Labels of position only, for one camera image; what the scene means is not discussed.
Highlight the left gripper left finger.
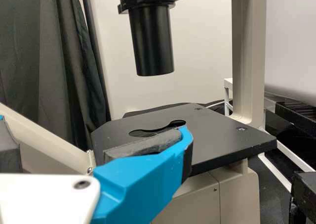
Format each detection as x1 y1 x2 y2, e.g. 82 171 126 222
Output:
0 114 20 173

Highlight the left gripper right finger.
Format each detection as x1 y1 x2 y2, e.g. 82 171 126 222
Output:
90 125 194 224

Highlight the cream microscope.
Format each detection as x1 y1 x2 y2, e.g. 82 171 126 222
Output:
0 0 277 224

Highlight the white box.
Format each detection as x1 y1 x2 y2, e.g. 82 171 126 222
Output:
83 0 316 122

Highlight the black platform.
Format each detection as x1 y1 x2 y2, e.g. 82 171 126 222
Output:
264 92 316 145
291 171 316 224

